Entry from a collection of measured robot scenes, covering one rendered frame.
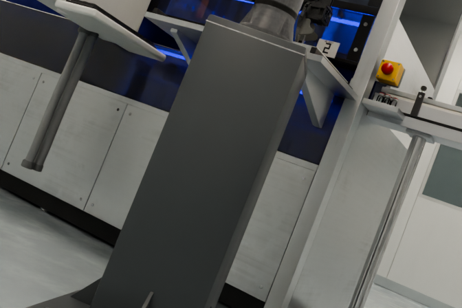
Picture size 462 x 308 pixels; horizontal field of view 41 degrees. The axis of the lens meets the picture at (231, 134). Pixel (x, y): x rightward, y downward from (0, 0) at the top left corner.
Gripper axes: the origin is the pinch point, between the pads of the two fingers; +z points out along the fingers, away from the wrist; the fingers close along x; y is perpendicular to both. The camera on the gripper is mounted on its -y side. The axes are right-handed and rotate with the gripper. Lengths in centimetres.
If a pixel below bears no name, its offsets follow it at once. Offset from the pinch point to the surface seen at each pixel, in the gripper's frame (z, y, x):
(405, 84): -10, 24, 59
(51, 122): 59, -90, -4
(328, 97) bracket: 13.9, 13.9, 11.5
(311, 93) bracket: 17.1, 13.9, -3.7
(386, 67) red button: -1.7, 29.4, 11.8
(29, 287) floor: 98, -10, -68
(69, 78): 39, -90, -4
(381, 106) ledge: 11.0, 31.8, 15.4
